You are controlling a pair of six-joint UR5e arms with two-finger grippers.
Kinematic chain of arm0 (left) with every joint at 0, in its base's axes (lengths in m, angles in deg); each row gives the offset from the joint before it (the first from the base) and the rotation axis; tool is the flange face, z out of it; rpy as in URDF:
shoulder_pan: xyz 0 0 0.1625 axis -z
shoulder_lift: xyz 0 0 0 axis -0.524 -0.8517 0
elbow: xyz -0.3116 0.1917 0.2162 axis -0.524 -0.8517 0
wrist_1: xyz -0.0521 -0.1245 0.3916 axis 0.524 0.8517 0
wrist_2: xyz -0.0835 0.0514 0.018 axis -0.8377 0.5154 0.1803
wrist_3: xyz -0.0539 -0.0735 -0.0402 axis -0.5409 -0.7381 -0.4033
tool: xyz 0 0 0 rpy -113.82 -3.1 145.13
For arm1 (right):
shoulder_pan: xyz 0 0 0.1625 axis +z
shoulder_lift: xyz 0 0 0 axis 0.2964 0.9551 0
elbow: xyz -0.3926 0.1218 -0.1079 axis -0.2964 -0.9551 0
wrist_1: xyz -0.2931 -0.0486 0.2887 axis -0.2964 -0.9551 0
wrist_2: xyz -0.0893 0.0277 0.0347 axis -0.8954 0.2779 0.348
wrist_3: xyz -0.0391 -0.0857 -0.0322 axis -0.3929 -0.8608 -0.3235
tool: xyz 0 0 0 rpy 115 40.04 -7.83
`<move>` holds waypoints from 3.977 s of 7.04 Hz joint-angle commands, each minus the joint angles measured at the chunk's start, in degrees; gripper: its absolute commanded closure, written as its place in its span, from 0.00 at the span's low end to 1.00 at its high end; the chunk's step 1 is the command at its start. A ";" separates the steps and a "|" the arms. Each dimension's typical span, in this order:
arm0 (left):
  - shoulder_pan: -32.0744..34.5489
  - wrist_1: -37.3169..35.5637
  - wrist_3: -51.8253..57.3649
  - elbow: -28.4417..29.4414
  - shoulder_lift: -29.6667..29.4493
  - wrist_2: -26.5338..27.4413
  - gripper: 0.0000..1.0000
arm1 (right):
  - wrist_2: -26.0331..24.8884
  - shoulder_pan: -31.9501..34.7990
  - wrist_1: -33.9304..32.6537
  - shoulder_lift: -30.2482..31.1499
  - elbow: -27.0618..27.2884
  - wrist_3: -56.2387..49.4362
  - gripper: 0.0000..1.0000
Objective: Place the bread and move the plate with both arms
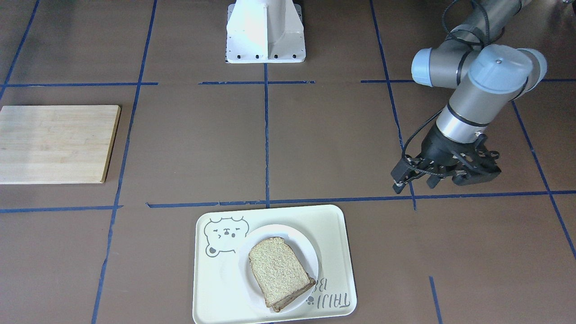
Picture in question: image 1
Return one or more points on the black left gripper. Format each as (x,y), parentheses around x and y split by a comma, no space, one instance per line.
(438,147)

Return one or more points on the white round plate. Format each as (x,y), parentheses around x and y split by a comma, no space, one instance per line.
(295,239)

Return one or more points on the bread slice with brown crust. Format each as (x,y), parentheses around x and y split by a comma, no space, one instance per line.
(277,270)

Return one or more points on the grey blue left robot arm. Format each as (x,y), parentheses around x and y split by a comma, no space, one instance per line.
(484,77)

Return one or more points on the bottom bread slice on plate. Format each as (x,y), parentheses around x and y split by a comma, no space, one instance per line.
(294,300)

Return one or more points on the white pillar with base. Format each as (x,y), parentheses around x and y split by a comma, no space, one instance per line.
(265,31)

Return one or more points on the cream bear tray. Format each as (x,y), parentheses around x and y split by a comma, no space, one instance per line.
(216,295)

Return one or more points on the light wooden cutting board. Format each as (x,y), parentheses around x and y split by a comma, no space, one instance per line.
(56,144)

